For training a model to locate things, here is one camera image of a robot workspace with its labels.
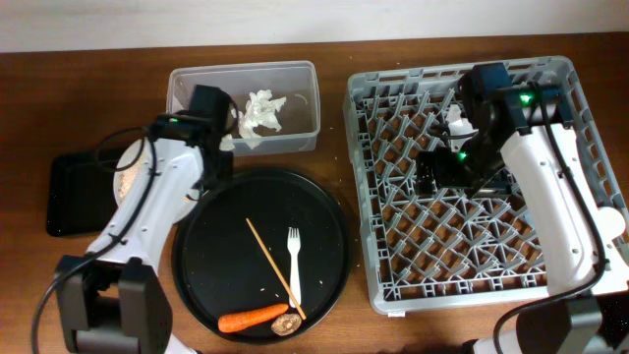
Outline white cup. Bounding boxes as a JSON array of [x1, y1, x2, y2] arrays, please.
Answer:
[[596, 206, 626, 242]]

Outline rice and peanut shells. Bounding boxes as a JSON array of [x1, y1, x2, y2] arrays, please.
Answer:
[[118, 156, 145, 200]]

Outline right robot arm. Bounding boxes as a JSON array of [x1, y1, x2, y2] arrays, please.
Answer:
[[417, 63, 628, 353]]

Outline small white tissue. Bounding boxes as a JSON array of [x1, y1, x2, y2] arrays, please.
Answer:
[[219, 134, 235, 151]]

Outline clear plastic bin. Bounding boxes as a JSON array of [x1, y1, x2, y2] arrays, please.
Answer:
[[166, 61, 320, 155]]

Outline grey dishwasher rack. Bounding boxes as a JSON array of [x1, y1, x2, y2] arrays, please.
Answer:
[[343, 56, 628, 315]]

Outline round black serving tray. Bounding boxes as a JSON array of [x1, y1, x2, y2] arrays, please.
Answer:
[[172, 167, 352, 334]]

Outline wooden chopstick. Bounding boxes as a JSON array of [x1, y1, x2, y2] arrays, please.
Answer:
[[245, 218, 307, 321]]

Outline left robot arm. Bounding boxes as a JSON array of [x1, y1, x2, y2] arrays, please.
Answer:
[[46, 86, 237, 353]]

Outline white plastic fork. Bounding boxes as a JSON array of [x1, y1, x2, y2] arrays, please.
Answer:
[[287, 227, 302, 308]]

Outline grey plate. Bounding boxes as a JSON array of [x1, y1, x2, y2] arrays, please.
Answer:
[[112, 140, 198, 225]]

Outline black rectangular tray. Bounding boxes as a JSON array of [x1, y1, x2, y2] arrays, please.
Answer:
[[46, 151, 117, 237]]

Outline orange carrot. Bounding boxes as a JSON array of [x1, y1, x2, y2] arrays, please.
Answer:
[[217, 304, 289, 333]]

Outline brown mushroom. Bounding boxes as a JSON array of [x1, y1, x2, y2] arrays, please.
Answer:
[[271, 314, 303, 336]]

